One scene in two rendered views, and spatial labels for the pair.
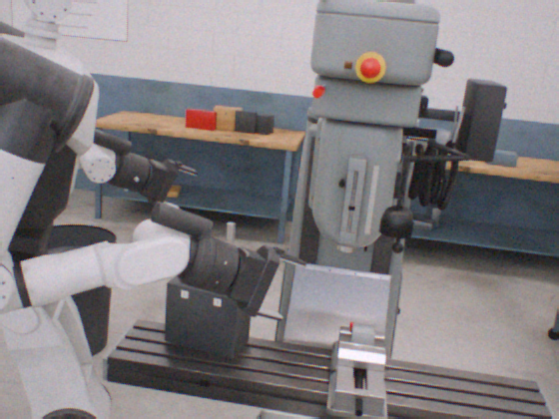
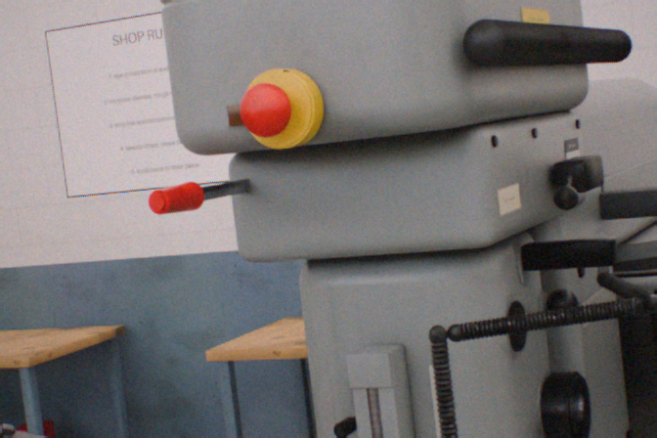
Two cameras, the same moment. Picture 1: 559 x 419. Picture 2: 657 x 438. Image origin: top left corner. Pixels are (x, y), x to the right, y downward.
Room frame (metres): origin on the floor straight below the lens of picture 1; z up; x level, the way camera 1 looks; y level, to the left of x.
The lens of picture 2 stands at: (0.34, -0.49, 1.74)
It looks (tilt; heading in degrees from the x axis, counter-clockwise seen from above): 4 degrees down; 18
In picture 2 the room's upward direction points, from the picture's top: 7 degrees counter-clockwise
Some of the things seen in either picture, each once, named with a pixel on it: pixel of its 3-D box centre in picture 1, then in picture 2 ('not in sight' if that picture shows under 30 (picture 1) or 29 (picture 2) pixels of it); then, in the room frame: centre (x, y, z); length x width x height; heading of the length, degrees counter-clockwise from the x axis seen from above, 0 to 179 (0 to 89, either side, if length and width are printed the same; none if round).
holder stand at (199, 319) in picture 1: (209, 310); not in sight; (1.57, 0.18, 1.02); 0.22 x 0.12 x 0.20; 73
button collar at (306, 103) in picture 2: (370, 67); (283, 109); (1.25, -0.16, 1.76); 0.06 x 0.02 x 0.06; 83
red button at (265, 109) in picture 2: (370, 68); (269, 109); (1.23, -0.15, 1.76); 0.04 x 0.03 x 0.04; 83
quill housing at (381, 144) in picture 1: (355, 179); (433, 407); (1.49, -0.19, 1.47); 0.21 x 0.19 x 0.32; 83
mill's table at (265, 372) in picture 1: (324, 381); not in sight; (1.48, -0.18, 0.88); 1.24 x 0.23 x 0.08; 83
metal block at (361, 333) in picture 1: (362, 338); not in sight; (1.47, -0.26, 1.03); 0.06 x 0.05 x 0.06; 84
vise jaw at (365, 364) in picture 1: (361, 356); not in sight; (1.42, -0.25, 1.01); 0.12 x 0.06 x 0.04; 84
